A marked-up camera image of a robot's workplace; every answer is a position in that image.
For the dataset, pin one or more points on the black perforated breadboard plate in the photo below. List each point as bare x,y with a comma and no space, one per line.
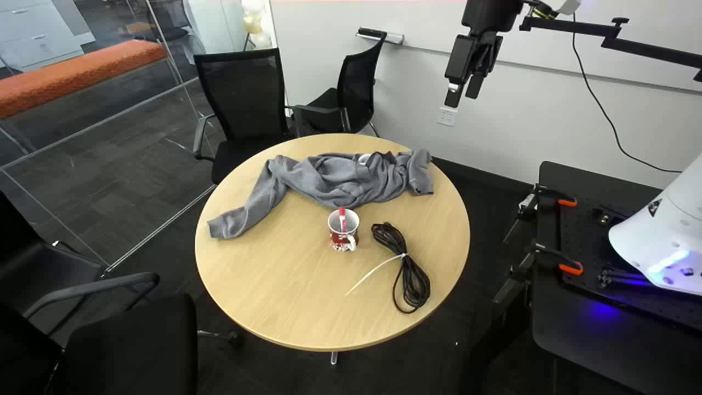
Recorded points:
584,248

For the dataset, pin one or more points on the grey cloth garment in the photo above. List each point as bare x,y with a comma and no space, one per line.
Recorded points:
342,178

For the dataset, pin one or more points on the black camera mount boom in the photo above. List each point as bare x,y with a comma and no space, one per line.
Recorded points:
636,44

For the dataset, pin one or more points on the black mesh office chair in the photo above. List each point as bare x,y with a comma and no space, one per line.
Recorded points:
45,248
132,352
243,95
359,83

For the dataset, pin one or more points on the white zip tie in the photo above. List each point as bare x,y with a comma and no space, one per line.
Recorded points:
376,273

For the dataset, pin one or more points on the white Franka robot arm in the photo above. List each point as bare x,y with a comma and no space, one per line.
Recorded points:
659,226

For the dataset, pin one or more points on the black robot mounting cart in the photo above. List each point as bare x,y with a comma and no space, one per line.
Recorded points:
584,343

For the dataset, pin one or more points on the chrome table leg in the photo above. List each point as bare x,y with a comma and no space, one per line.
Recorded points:
335,357

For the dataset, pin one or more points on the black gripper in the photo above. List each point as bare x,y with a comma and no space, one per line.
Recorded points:
489,14

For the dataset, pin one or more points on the red and white patterned mug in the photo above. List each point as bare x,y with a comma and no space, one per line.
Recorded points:
342,237

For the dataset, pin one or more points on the orange upholstered bench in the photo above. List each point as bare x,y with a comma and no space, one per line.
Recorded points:
73,72

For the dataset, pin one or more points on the white wall outlet plate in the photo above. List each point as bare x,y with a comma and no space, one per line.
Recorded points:
449,116

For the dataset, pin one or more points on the red Expo dry-erase marker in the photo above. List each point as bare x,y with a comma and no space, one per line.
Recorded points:
341,216

